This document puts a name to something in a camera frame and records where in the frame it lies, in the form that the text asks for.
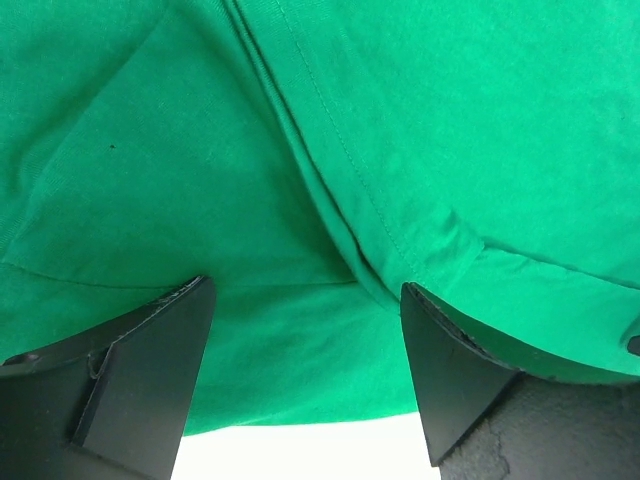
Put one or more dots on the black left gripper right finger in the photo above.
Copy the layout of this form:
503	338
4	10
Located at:
494	407

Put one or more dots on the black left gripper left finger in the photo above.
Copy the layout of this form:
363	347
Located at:
110	402

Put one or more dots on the green t shirt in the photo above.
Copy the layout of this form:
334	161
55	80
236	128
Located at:
312	157

